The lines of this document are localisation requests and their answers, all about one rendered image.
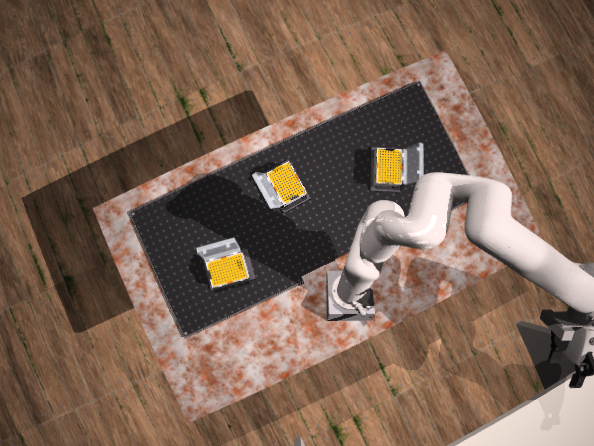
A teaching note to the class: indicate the yellow perforated plate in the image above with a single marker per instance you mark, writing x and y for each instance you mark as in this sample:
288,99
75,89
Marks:
286,182
389,165

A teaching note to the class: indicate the yellow pipette tip rack plate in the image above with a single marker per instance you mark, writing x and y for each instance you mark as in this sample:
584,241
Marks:
225,270

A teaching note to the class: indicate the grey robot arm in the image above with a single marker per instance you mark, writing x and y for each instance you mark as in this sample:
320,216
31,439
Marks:
488,225

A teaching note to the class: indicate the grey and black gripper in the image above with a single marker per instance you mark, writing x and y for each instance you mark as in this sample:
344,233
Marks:
579,348

